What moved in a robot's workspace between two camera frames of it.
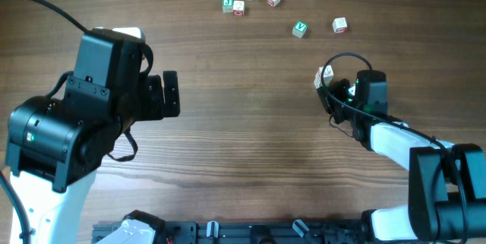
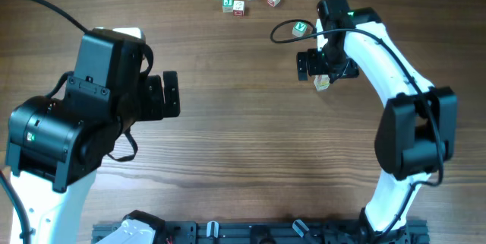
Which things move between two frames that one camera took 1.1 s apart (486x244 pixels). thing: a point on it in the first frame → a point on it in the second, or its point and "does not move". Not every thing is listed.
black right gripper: x=333 y=97 → x=302 y=65
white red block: x=327 y=77 does not move
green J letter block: x=228 y=4 does not move
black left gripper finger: x=171 y=95 does not move
